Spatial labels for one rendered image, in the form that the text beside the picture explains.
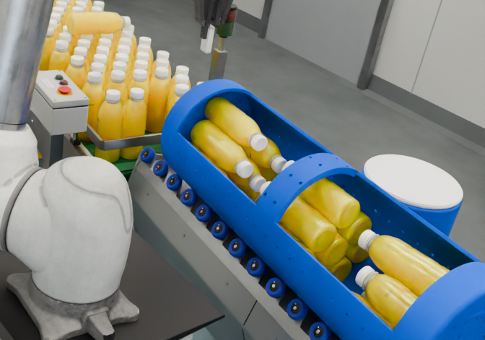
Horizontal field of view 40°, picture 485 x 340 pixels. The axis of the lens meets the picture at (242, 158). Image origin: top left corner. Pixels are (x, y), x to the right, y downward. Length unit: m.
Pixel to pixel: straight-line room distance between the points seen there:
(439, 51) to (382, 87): 0.57
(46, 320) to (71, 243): 0.16
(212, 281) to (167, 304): 0.34
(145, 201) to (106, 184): 0.77
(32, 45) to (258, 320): 0.77
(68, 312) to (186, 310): 0.23
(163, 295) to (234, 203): 0.28
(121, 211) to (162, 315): 0.25
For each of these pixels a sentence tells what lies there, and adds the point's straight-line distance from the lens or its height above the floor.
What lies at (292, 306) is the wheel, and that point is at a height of 0.97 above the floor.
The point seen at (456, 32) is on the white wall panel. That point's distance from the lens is 5.07.
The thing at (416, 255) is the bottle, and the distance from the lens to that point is 1.29.
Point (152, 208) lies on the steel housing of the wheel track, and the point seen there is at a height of 0.86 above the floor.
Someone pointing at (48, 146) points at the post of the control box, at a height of 0.92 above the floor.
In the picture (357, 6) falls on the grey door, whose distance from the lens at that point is 5.47.
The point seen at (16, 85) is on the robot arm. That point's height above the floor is 1.40.
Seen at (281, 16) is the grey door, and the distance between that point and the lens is 6.00.
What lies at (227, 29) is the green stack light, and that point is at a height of 1.18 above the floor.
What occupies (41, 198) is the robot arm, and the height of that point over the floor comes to 1.26.
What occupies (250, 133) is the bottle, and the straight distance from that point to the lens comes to 1.60.
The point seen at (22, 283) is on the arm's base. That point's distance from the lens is 1.26.
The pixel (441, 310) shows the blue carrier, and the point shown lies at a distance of 1.17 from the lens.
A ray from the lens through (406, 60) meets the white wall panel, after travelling 5.29.
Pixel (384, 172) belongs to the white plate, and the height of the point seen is 1.04.
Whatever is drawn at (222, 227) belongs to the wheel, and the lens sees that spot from 1.60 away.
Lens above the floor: 1.86
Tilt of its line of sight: 28 degrees down
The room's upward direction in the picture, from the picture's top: 12 degrees clockwise
